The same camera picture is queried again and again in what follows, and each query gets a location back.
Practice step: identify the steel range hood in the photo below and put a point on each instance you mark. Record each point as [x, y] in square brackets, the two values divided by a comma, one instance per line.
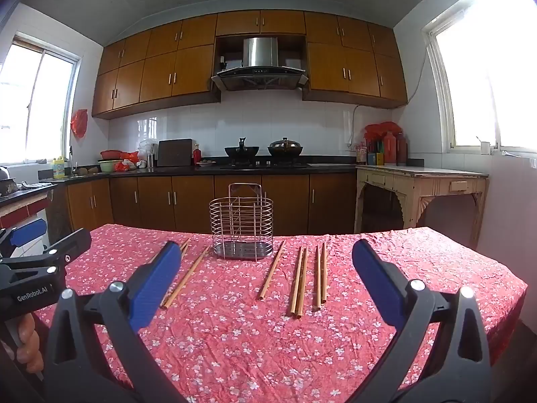
[260, 67]

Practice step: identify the dark lidded wok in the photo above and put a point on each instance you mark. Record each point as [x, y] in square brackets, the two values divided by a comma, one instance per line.
[285, 147]

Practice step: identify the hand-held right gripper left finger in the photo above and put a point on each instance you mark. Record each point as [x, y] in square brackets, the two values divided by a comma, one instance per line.
[155, 285]

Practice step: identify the brown wooden base cabinets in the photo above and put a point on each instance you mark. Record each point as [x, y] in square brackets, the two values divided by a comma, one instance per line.
[155, 201]

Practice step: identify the yellow detergent bottle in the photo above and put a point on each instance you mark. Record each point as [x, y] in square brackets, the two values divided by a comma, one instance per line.
[59, 168]

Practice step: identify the blue yellow box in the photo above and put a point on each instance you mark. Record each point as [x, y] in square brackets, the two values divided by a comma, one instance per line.
[375, 158]

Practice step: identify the metal kettle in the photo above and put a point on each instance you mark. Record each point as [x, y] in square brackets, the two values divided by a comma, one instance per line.
[3, 173]

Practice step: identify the red basin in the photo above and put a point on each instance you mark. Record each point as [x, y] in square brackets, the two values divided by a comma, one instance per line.
[110, 154]

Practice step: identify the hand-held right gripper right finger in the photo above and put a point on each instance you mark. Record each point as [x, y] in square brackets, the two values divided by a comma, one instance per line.
[377, 285]

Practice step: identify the white plastic bag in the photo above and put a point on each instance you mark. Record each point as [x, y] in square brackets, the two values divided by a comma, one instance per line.
[147, 147]

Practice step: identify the metal faucet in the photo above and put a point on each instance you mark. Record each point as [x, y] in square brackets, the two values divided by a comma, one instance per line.
[71, 159]

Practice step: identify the black wok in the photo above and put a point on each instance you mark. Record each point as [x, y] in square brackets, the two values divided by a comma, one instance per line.
[241, 151]

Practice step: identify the brown wooden wall cabinets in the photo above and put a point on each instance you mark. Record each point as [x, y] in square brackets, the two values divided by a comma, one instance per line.
[159, 67]

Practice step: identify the dark red bottle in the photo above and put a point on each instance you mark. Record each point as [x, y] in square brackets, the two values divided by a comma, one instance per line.
[401, 149]

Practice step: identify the orange red bottle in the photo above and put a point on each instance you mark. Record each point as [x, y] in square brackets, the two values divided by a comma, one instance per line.
[390, 149]

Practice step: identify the red floral tablecloth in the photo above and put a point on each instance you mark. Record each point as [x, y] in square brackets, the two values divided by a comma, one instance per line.
[235, 344]

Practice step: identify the black gas stove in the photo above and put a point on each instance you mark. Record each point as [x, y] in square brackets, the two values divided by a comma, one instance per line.
[264, 166]

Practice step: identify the sliding window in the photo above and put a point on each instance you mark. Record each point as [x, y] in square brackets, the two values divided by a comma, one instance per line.
[33, 105]

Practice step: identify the pink seasoning packet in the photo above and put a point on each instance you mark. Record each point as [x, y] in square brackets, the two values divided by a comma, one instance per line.
[360, 153]

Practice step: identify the cream wooden side table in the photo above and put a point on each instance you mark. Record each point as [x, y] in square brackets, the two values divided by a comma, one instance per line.
[419, 176]

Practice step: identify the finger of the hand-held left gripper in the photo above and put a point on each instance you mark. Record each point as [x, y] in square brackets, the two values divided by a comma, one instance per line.
[29, 231]
[71, 243]

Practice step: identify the bright large window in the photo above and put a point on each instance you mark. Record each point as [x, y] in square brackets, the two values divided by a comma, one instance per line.
[482, 71]

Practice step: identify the green basin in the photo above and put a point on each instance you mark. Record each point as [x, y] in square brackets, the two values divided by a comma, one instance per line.
[107, 165]

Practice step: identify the person's left hand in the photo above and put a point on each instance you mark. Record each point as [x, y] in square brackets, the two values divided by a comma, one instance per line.
[28, 336]

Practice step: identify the dark cutting board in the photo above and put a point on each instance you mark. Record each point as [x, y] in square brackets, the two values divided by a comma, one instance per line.
[174, 153]

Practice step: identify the hanging red bag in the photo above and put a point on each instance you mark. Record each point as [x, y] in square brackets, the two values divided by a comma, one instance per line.
[79, 124]

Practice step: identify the small red bottle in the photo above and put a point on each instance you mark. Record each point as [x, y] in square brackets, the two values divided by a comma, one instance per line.
[197, 155]

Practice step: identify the red plastic bag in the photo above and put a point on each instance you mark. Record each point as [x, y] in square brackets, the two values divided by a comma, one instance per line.
[126, 161]

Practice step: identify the black kitchen countertop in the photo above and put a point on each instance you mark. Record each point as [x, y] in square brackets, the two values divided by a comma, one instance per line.
[176, 170]

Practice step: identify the white cup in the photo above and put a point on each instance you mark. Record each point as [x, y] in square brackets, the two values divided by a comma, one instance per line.
[485, 147]

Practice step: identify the plate with food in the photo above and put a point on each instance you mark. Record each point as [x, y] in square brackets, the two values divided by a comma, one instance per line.
[205, 163]

